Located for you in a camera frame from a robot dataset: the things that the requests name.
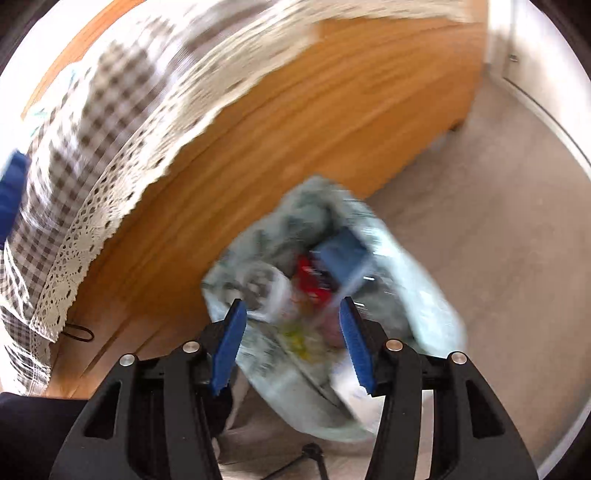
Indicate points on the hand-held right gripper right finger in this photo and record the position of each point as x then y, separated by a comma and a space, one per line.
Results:
358, 341

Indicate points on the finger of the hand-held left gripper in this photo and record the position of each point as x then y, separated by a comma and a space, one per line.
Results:
13, 194

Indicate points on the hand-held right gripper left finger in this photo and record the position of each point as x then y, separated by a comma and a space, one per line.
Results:
228, 341

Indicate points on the purple cloth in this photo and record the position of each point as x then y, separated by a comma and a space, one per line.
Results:
332, 332

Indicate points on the yellowish white wrapper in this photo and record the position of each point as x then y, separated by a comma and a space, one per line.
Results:
298, 341

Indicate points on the clear plastic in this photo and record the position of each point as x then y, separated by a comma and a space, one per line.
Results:
268, 290

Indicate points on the pale plastic bag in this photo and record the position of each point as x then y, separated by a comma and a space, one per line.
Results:
415, 300

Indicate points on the shiny red wrapper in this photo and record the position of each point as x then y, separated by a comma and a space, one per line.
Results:
307, 277

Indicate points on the white and blue carton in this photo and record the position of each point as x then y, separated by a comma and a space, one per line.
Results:
341, 254

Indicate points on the checked blanket with lace edge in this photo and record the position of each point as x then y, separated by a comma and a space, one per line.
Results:
92, 138

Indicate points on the person's dark trouser leg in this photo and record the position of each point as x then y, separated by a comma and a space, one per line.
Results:
32, 434

